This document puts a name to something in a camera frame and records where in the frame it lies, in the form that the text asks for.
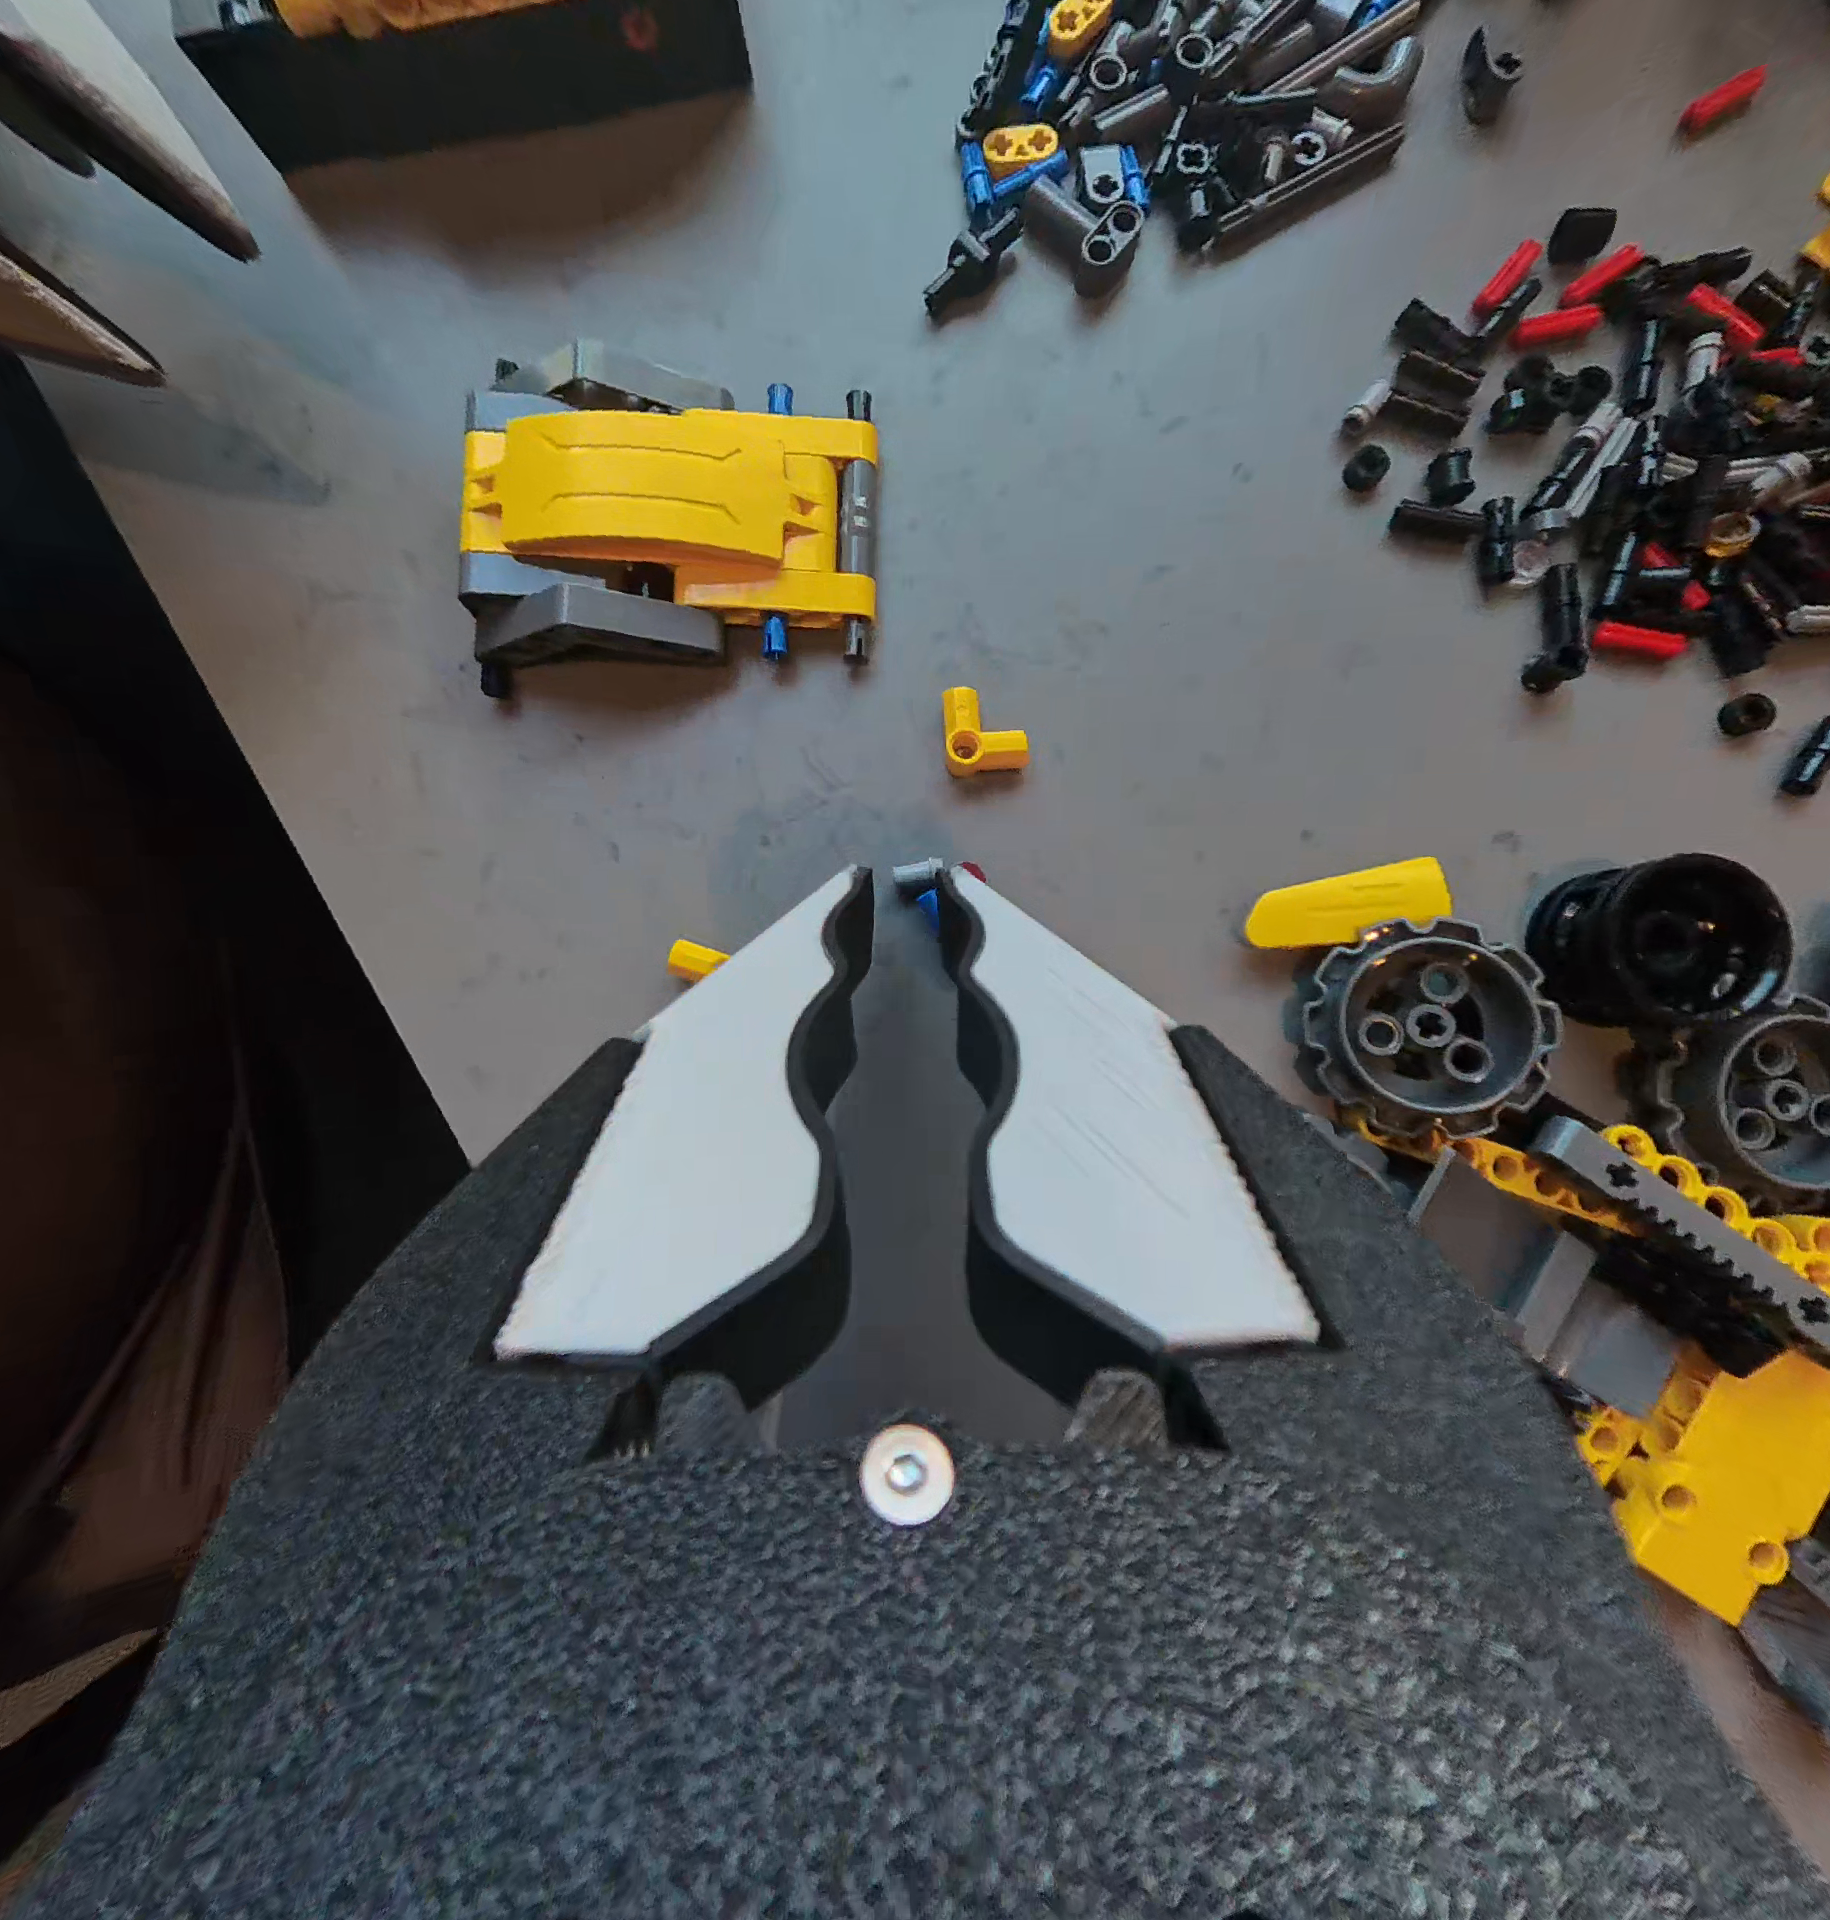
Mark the pile of black red pieces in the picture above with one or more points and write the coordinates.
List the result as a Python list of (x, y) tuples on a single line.
[(1651, 449)]

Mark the grey desk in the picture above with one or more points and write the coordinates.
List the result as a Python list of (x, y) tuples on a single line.
[(1157, 599)]

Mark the black wheel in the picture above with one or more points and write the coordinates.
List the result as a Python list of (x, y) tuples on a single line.
[(1665, 938)]

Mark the yellow and grey brick assembly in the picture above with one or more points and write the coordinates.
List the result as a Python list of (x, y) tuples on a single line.
[(662, 495)]

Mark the person's brown sweater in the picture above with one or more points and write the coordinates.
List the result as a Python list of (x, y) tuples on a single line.
[(90, 1201)]

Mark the yellow curved panel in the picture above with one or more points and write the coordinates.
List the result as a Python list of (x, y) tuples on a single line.
[(1342, 909)]

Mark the black elbow piece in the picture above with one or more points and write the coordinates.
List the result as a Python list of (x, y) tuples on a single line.
[(1489, 72)]

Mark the black pin connector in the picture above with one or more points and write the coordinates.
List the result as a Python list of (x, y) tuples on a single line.
[(1817, 757)]

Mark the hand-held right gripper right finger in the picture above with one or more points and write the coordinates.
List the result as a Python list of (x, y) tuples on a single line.
[(1140, 1201)]

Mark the light grey pin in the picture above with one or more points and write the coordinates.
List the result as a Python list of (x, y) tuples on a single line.
[(920, 875)]

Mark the yellow angle connector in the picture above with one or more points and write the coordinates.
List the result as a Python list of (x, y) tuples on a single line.
[(967, 743), (696, 961)]

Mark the pile of blue grey pieces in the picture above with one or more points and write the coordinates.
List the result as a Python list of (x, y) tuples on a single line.
[(1187, 120)]

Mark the black and yellow brick assembly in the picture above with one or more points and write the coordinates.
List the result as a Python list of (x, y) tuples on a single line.
[(479, 74)]

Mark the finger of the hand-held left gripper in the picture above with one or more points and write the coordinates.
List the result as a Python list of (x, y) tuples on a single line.
[(104, 104), (31, 301)]

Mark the black round bush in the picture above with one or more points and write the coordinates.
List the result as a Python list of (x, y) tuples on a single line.
[(1367, 469), (1746, 714)]

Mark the yellow beam chassis assembly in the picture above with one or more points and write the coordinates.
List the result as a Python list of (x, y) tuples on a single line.
[(1742, 1455)]

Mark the red pin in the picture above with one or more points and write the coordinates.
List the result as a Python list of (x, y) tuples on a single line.
[(1723, 102)]

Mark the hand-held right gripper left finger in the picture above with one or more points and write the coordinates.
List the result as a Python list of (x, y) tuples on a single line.
[(676, 1201)]

